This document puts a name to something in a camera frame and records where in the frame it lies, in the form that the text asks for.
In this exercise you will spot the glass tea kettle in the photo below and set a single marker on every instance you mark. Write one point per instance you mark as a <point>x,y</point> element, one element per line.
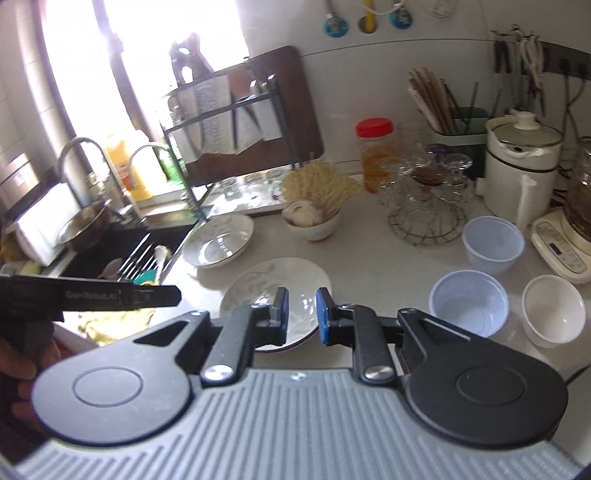
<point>581,194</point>

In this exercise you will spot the black metal dish rack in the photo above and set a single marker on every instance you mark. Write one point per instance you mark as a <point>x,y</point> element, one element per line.
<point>240,106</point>

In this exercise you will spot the person's left hand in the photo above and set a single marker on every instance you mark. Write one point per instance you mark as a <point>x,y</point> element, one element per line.
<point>27,369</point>

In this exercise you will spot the bundle of wooden chopsticks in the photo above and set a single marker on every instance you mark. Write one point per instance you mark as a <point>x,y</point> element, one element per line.
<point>429,101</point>

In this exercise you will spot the green bottle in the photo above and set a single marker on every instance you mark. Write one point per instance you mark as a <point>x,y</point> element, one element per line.
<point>170,166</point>

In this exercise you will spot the ceramic bowl with garlic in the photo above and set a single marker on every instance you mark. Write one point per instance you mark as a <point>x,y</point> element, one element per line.
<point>314,228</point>

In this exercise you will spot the brown round coaster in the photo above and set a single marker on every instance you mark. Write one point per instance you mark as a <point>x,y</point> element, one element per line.
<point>427,176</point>

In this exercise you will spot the dark cloth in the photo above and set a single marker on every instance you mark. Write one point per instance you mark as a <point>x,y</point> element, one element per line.
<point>189,55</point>

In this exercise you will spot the brown cutting board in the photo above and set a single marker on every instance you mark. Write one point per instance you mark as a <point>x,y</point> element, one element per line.
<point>295,101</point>

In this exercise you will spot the tall chrome faucet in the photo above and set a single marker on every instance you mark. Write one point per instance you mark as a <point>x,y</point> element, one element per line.
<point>83,147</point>

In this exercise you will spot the kitchen scissors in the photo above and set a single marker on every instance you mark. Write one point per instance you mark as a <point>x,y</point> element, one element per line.
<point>531,64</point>

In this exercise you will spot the red lidded plastic jar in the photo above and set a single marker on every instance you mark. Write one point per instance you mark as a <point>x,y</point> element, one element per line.
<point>375,152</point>

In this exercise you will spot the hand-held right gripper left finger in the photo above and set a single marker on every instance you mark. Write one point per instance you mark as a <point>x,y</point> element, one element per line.
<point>282,318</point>

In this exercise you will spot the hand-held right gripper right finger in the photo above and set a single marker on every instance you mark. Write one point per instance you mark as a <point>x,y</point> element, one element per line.
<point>323,321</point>

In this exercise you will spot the translucent plastic bowl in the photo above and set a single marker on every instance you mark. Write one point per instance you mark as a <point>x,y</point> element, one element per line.
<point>468,304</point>
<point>493,240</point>

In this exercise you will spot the stainless steel bowl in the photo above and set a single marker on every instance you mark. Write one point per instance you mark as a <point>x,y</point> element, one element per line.
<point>85,226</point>

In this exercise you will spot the grey speckled board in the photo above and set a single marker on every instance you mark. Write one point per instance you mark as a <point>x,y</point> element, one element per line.
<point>207,115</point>

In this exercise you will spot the straw pot brush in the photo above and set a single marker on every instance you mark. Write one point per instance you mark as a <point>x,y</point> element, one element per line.
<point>323,184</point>

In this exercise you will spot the orange detergent bottle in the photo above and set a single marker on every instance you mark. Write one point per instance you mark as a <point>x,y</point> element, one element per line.
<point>129,166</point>

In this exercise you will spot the metal drip tray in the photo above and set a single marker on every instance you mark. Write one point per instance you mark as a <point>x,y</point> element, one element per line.
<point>258,203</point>

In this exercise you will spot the white spoon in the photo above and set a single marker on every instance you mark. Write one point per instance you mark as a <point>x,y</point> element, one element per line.
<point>160,261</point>

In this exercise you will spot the small chrome faucet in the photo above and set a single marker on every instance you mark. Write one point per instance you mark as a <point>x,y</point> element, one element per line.
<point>143,152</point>

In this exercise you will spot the cutlery bundle in sink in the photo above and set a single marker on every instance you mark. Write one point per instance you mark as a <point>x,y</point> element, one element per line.
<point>136,258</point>

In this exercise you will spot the yellow hanging tool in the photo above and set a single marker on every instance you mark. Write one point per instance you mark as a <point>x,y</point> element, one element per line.
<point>369,18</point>

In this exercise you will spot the leaf patterned deep plate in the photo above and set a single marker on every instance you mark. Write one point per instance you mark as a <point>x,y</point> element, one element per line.
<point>217,242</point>

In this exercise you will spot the black wall knife rack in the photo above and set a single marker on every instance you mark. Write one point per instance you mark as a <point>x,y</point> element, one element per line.
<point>568,60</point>

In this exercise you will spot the yellow dish cloth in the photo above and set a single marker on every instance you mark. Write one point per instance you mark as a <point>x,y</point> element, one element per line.
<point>115,323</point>

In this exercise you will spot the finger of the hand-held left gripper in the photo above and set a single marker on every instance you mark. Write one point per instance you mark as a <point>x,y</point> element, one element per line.
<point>154,295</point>

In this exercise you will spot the white ceramic bowl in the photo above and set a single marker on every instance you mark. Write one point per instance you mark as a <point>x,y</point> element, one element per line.
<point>551,309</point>

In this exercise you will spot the cream kettle heating base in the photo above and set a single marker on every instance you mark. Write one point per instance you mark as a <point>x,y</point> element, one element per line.
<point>558,249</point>

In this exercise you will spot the green chopstick holder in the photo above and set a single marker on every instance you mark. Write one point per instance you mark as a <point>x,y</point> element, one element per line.
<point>466,138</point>

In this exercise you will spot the blue round wall hook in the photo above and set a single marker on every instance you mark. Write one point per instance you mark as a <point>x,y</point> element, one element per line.
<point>334,24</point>
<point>400,19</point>

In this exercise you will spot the white electric kettle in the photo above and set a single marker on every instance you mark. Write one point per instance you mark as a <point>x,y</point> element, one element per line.
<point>517,175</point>

